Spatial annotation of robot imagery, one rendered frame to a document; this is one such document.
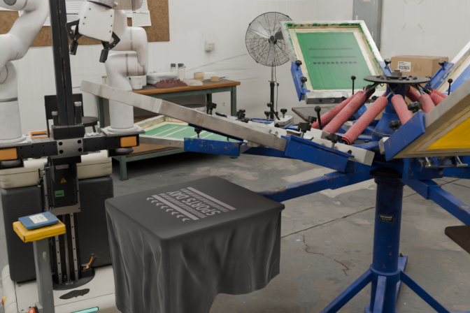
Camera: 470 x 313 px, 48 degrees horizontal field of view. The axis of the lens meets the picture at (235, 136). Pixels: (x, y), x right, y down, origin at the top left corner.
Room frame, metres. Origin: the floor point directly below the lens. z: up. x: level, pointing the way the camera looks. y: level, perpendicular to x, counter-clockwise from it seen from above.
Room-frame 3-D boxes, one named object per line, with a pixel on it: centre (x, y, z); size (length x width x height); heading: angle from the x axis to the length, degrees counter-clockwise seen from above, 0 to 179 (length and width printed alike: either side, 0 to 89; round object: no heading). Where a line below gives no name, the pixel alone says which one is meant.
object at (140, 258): (1.65, 0.34, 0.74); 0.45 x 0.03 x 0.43; 36
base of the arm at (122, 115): (2.18, 0.48, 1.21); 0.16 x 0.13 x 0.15; 25
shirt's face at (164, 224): (1.79, 0.15, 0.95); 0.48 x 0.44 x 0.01; 126
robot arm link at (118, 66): (2.17, 0.46, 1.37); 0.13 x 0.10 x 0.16; 100
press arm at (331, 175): (2.08, -0.25, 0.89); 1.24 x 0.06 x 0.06; 126
